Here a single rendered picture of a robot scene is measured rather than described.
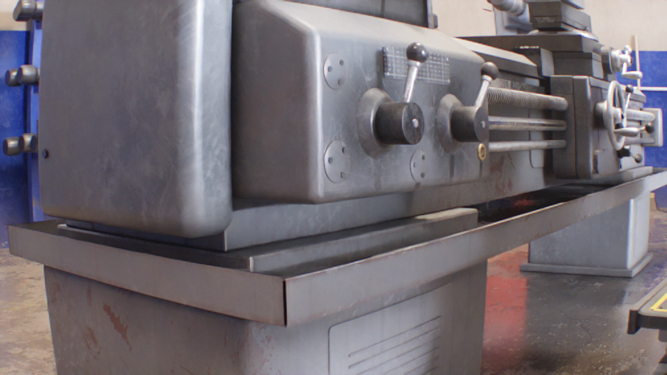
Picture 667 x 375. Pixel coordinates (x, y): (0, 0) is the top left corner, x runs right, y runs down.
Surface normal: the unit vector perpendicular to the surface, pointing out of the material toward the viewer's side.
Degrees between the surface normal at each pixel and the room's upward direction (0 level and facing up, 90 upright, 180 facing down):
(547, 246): 90
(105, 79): 90
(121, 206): 90
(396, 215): 90
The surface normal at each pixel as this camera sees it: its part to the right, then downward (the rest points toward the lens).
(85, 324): -0.63, 0.07
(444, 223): 0.78, 0.04
